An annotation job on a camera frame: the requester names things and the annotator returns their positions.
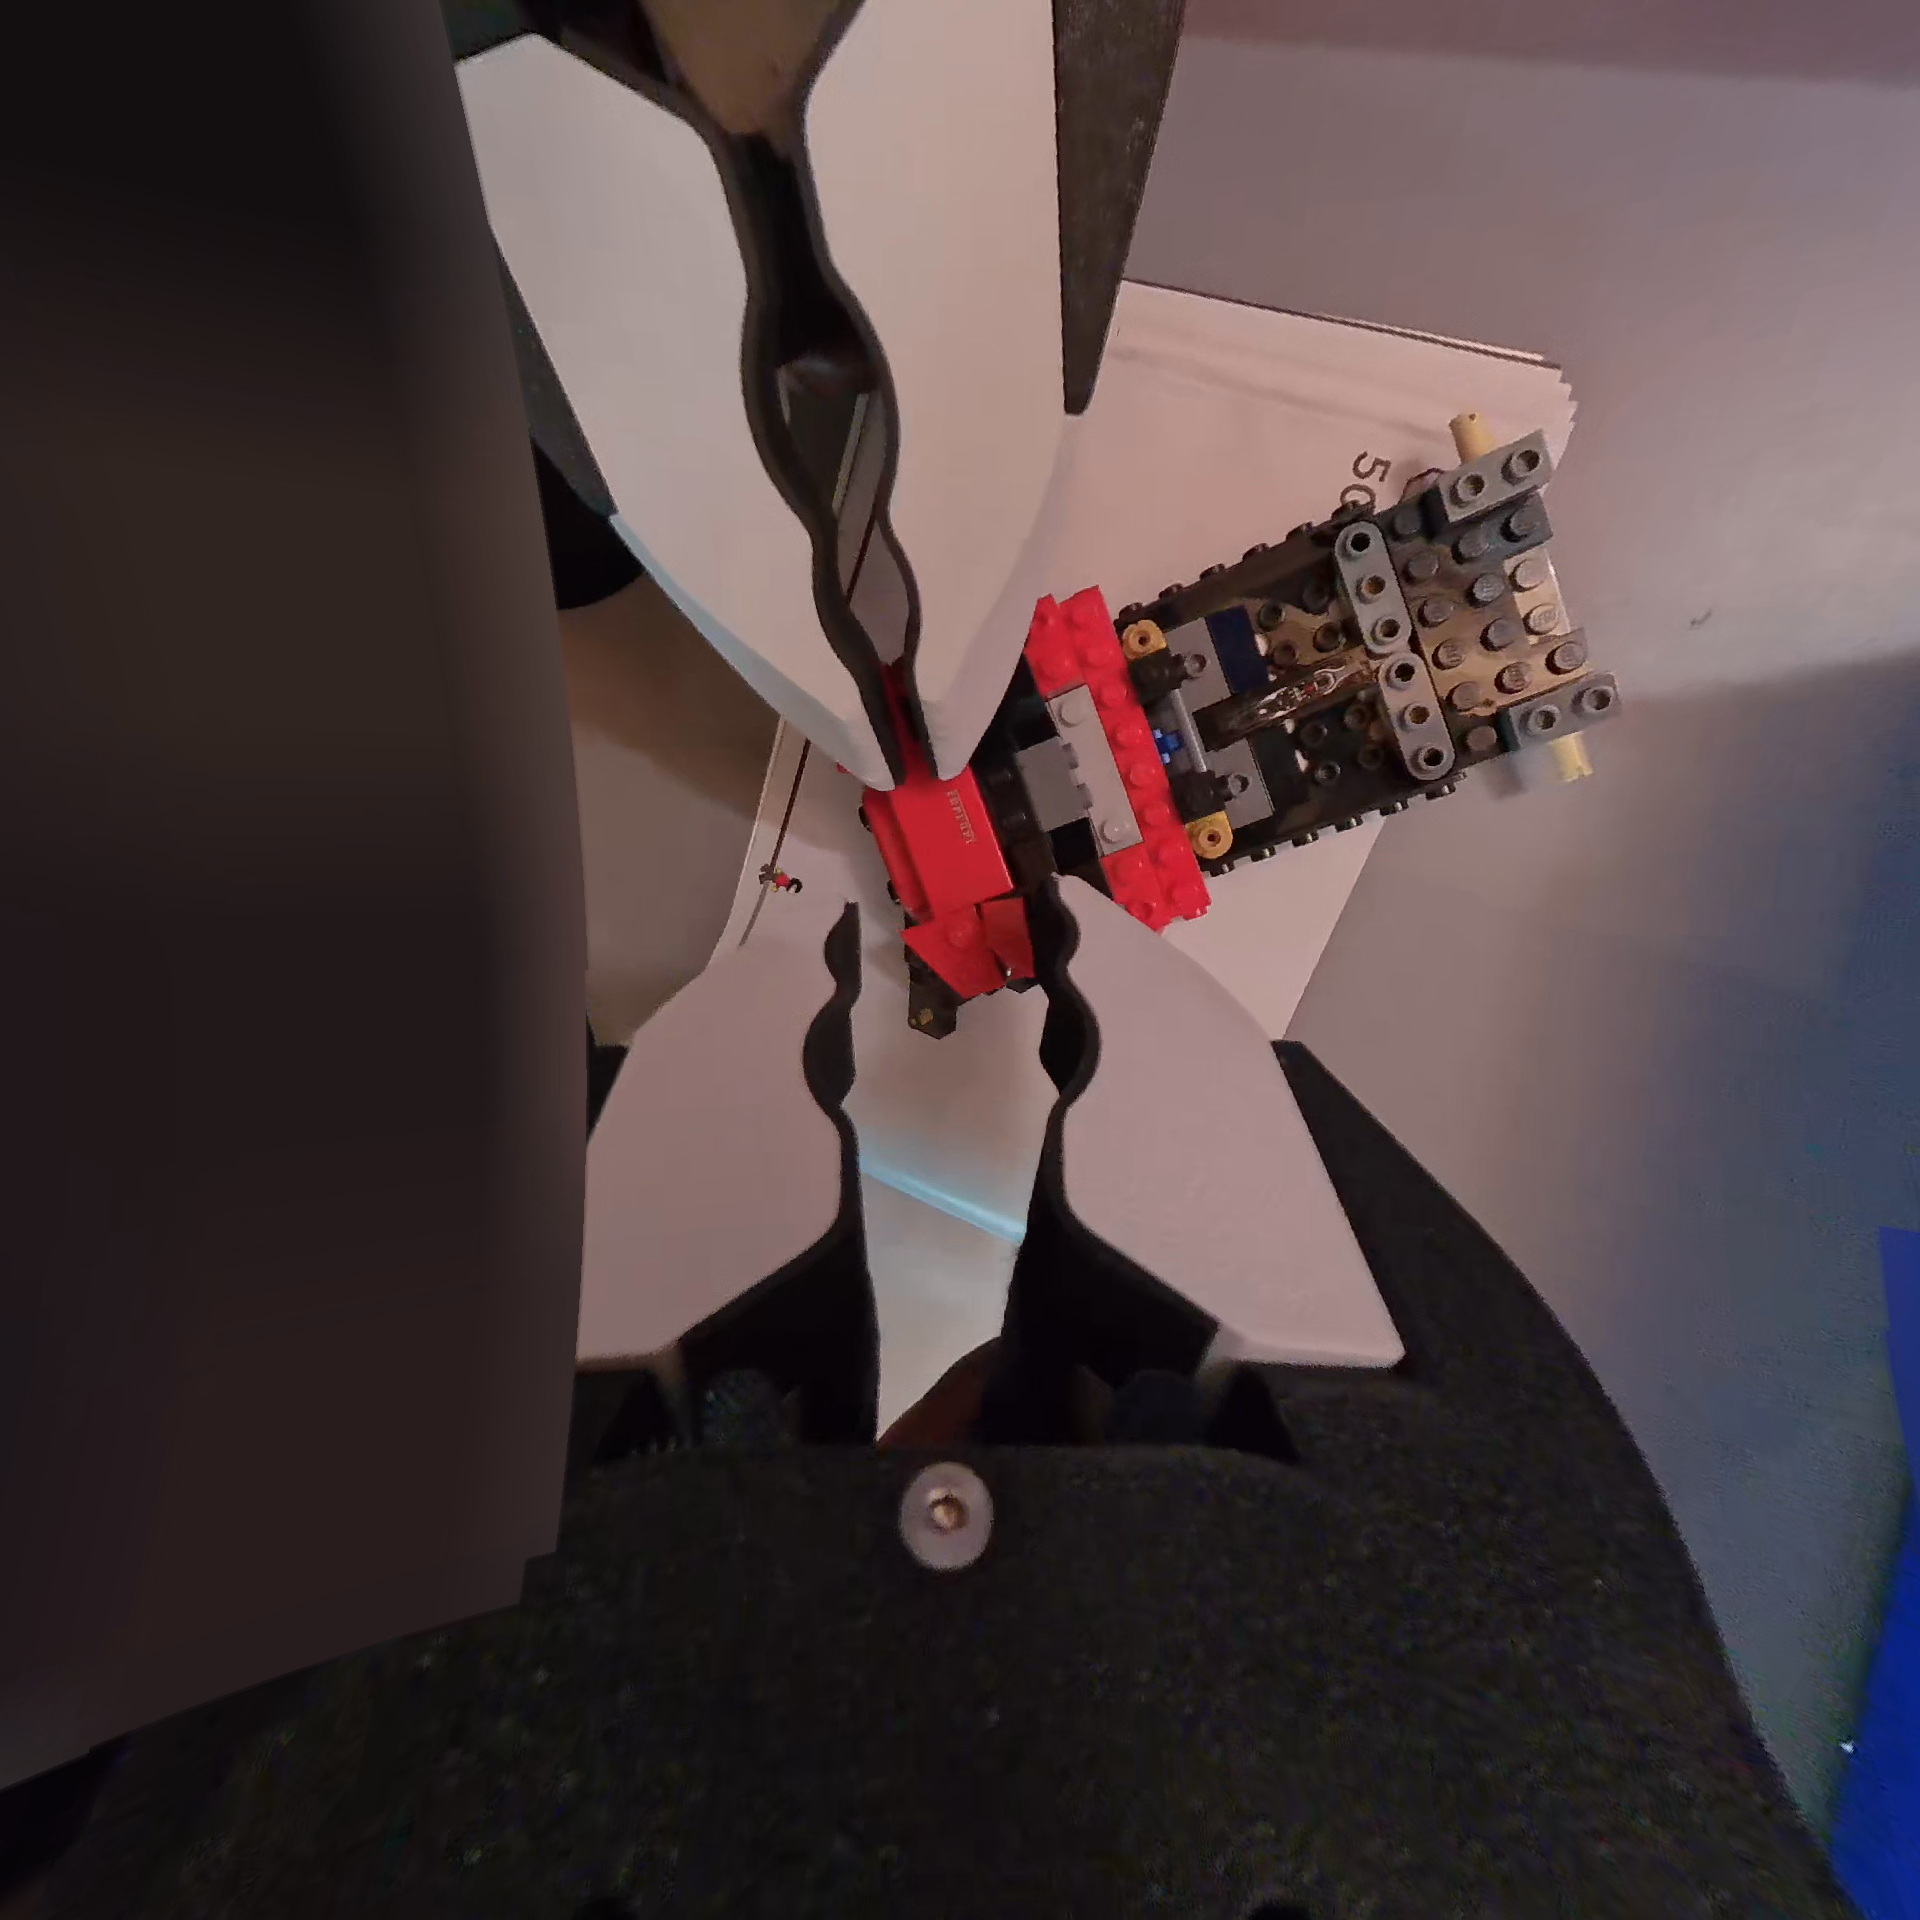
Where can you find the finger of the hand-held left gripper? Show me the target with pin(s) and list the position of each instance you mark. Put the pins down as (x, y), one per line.
(646, 332)
(976, 301)

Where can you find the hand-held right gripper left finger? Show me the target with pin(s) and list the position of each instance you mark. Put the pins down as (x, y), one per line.
(706, 1200)

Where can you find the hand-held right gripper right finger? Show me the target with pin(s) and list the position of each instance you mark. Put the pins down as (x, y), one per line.
(1216, 1200)

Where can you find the red and black lego car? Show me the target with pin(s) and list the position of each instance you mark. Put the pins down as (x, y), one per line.
(1440, 601)

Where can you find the blue plastic bin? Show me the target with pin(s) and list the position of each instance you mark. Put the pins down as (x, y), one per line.
(1884, 1561)

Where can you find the lego instruction booklet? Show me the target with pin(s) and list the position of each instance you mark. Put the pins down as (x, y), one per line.
(1230, 422)

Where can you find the person's right hand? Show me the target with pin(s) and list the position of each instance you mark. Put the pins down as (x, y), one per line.
(957, 1396)

